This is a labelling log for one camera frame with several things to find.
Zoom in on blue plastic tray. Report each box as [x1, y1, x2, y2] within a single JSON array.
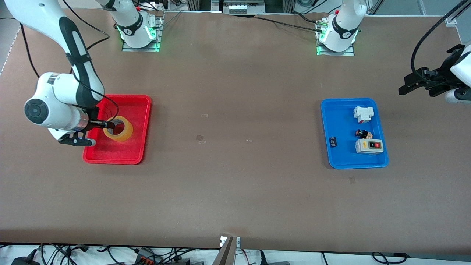
[[321, 98, 390, 170]]

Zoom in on orange connector box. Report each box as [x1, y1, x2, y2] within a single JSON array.
[[134, 248, 162, 265]]

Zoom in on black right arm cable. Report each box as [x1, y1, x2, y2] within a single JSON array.
[[20, 0, 119, 124]]

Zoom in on red plastic tray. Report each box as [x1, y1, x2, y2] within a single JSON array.
[[82, 94, 152, 165]]

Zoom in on white terminal block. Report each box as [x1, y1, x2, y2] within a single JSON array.
[[223, 1, 265, 14]]

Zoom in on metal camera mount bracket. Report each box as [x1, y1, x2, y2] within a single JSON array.
[[212, 236, 241, 265]]

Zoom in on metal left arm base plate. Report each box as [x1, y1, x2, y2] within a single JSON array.
[[316, 43, 355, 57]]

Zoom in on yellow tape roll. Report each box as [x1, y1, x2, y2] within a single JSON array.
[[103, 115, 134, 142]]

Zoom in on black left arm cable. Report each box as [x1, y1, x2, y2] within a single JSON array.
[[411, 0, 460, 83]]

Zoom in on black cable loop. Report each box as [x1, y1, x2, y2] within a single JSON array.
[[372, 252, 407, 264]]

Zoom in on aluminium corner profile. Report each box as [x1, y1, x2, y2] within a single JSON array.
[[444, 0, 471, 26]]

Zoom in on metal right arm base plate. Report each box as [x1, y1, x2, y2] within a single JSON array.
[[122, 11, 163, 52]]

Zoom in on white circuit breaker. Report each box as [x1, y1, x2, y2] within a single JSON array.
[[353, 106, 375, 124]]

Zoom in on grey switch box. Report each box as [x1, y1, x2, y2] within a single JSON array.
[[355, 139, 384, 155]]

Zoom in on aluminium frame rack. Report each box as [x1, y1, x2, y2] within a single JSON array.
[[186, 0, 295, 15]]

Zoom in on black cable on table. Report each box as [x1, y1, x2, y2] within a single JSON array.
[[253, 11, 324, 33]]

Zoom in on black cable tangle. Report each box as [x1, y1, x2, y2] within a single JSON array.
[[0, 243, 206, 265]]

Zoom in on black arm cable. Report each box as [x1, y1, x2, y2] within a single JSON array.
[[411, 0, 460, 83], [20, 0, 119, 124]]

